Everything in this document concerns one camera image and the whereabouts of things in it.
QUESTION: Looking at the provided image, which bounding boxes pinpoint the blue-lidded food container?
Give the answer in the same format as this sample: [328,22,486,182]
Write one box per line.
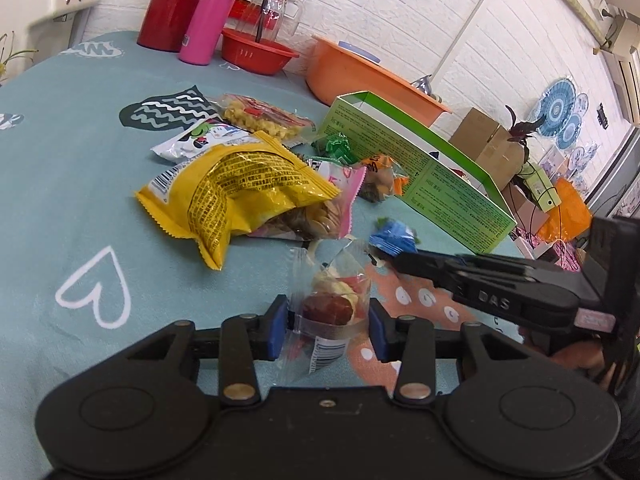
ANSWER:
[338,41,381,64]

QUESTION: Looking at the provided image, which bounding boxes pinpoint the light green small box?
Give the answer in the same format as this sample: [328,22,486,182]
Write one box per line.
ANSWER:
[518,162,561,212]

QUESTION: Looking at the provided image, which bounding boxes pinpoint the orange plastic bag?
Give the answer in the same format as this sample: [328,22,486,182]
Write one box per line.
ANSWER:
[536,178,592,243]

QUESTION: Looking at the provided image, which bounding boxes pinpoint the green cardboard box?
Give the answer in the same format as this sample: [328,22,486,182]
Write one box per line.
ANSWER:
[318,91,515,254]

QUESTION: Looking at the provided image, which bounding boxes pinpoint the clear jelly snack packet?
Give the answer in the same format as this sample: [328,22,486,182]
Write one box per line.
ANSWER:
[278,240,372,386]

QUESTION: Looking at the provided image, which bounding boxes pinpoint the orange plastic basin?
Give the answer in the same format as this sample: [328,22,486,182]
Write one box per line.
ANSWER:
[305,36,450,127]

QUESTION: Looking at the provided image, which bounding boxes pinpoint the red thermos jug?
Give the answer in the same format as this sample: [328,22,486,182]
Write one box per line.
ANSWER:
[138,0,200,52]

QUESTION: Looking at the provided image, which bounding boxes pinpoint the pink thermos bottle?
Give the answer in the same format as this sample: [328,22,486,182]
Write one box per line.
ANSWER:
[178,0,235,66]

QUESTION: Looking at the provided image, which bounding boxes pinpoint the glass jar with label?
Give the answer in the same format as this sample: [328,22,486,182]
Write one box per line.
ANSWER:
[235,0,303,44]

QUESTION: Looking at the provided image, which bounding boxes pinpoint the blue candy packet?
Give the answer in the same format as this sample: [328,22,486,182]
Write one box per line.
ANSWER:
[369,217,419,257]

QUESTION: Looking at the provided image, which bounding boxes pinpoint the red plastic basin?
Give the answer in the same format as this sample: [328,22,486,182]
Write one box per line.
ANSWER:
[221,28,299,76]

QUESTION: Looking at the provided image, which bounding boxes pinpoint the white cartoon snack bag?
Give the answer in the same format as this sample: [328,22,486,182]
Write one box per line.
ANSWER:
[151,117,253,164]

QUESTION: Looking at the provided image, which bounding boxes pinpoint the brown cardboard box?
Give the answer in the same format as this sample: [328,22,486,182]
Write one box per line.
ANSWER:
[449,108,525,191]

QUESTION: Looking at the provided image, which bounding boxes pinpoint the orange nut snack packet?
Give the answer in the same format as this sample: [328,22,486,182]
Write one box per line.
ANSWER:
[358,154,410,203]

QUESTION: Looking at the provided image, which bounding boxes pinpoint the green snack packet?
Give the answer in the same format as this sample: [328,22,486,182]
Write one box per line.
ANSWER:
[312,132,360,167]

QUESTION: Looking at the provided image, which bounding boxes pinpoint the clear bag yellow biscuits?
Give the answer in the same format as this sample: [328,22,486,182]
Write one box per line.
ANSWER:
[209,93,318,146]

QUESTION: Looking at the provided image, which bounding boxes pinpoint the yellow chip bag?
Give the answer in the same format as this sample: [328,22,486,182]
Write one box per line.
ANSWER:
[136,131,340,271]

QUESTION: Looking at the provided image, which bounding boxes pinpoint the blue round wall decoration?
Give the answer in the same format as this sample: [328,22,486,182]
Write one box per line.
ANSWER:
[533,78,577,138]

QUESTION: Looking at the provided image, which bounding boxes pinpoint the white air conditioner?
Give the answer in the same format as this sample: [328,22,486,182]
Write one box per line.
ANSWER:
[596,0,639,127]

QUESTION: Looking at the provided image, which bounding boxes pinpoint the pink snack bag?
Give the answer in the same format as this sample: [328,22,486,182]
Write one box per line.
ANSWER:
[246,159,369,241]

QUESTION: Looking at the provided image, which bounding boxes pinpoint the dark red potted plant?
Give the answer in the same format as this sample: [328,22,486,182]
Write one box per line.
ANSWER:
[506,105,547,145]

